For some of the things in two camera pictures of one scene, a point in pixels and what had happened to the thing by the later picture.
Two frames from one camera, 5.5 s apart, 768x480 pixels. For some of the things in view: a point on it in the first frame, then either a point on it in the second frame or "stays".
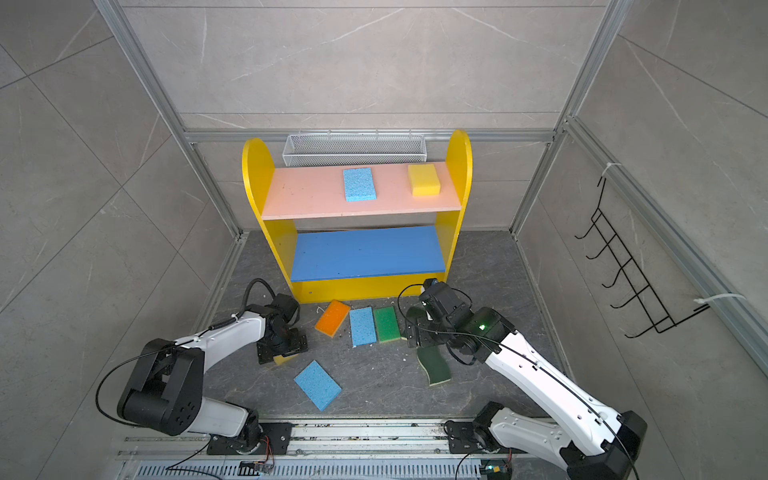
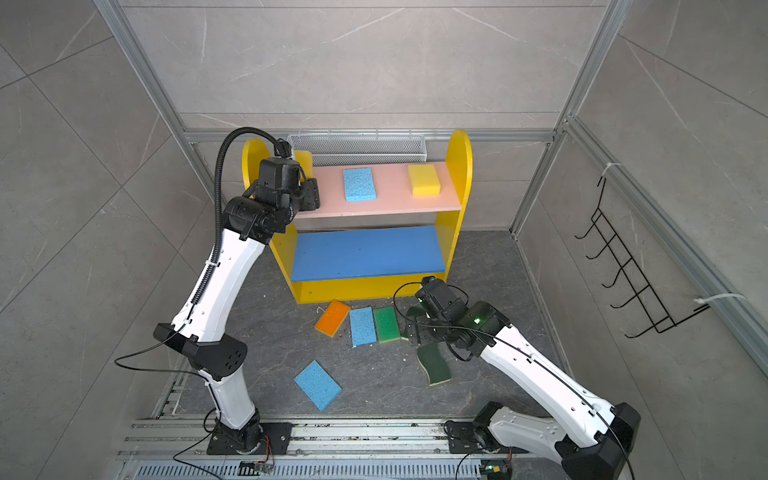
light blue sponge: (359, 184) stays
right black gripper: (423, 333) stays
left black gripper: (300, 344) → (307, 193)
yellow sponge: (424, 180) stays
